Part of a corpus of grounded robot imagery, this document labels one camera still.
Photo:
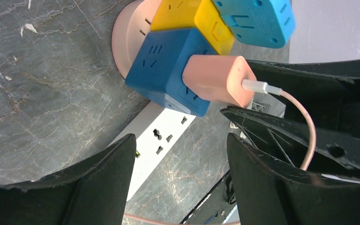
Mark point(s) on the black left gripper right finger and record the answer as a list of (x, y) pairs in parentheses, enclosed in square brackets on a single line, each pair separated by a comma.
[(272, 192)]

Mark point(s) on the yellow cube socket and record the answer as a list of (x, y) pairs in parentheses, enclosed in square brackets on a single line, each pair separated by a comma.
[(200, 14)]

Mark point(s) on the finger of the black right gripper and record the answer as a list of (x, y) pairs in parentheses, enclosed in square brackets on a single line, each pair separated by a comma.
[(330, 92)]

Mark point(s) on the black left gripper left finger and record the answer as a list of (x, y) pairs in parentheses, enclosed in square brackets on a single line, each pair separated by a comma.
[(91, 192)]

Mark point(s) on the pink USB charger plug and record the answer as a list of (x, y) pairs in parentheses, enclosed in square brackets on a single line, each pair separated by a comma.
[(218, 78)]

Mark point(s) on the white power strip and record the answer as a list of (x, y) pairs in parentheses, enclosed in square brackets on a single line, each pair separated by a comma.
[(156, 130)]

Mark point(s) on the dark blue cube socket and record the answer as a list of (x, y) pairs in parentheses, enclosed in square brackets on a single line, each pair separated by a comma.
[(156, 72)]

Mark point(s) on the light blue cube adapter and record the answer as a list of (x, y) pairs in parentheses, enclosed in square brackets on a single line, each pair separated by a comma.
[(264, 23)]

